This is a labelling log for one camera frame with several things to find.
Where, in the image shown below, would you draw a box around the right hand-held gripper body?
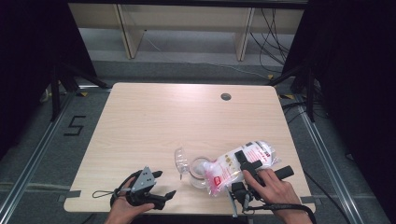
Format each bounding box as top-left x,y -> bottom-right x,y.
228,165 -> 295,218

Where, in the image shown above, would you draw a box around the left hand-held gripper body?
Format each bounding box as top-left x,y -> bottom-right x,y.
125,165 -> 167,210

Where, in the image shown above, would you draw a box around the red and white sugar bag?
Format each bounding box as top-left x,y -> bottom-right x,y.
203,140 -> 282,197

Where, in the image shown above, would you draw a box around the clear glass jar with lid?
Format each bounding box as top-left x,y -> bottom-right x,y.
174,147 -> 216,189

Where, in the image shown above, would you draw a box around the person's right hand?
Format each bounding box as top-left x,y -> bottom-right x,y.
242,168 -> 308,217

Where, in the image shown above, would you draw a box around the person's left hand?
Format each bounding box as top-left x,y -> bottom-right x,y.
105,179 -> 156,224

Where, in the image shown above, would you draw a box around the grey tape piece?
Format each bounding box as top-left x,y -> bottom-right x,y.
300,195 -> 318,205
64,189 -> 82,200

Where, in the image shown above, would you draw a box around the black metal stand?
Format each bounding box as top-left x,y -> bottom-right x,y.
267,64 -> 317,123
49,62 -> 110,122

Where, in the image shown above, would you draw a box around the black curtain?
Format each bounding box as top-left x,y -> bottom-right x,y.
0,0 -> 97,161
280,0 -> 396,217

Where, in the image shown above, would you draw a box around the light wooden shelf unit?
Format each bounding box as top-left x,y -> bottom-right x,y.
67,3 -> 305,63

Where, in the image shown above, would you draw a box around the thin black cord loop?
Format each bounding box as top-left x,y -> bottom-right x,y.
92,189 -> 118,200

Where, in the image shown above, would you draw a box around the black floor cables by stand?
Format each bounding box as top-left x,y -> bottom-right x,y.
281,101 -> 331,125

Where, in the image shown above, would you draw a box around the black floor cable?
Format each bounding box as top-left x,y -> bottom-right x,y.
303,170 -> 354,224

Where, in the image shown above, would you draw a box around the metal floor rail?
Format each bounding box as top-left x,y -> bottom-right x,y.
0,91 -> 78,218
293,92 -> 359,224

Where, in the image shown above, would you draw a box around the bundle of black cables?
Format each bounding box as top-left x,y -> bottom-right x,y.
248,7 -> 292,74

